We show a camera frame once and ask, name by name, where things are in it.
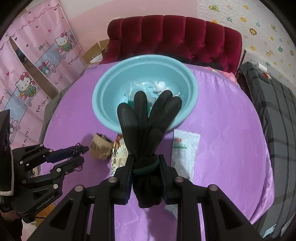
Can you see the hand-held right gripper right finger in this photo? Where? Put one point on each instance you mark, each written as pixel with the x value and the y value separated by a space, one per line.
pixel 163 180

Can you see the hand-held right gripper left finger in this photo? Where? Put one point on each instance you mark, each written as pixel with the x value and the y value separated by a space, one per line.
pixel 128 178

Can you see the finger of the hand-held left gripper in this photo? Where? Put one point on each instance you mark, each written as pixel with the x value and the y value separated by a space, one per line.
pixel 57 154
pixel 69 163

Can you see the black gloves bundle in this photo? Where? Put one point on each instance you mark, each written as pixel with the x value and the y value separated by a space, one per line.
pixel 143 129

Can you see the green cloth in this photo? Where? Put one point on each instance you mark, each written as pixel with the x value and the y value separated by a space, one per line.
pixel 130 103

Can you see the light blue plastic basin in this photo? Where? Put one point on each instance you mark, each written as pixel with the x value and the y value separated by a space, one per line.
pixel 111 92

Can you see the clear plastic bag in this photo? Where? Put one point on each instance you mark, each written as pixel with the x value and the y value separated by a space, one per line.
pixel 141 87

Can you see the white tissue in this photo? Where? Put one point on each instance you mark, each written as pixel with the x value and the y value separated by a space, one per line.
pixel 160 85

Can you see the person's left forearm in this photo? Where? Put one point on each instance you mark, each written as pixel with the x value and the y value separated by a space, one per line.
pixel 9 229

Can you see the long white snack packet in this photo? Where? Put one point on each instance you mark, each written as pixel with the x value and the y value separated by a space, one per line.
pixel 118 155

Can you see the white and green packet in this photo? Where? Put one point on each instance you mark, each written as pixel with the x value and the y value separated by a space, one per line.
pixel 185 153

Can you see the brown paper pouch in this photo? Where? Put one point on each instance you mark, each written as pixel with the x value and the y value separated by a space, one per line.
pixel 100 146

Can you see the purple quilted tablecloth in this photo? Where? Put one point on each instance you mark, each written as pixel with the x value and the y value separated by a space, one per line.
pixel 231 139

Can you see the pink cartoon cat curtain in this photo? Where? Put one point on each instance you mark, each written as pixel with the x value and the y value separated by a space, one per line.
pixel 34 69

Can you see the open cardboard box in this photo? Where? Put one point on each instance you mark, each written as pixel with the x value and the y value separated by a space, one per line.
pixel 94 51

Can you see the grey plaid blanket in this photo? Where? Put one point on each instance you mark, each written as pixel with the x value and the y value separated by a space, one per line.
pixel 277 127

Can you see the red velvet tufted chair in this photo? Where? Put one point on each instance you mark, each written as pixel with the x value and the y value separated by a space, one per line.
pixel 173 37

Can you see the small red box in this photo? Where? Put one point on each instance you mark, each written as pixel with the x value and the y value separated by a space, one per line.
pixel 268 77

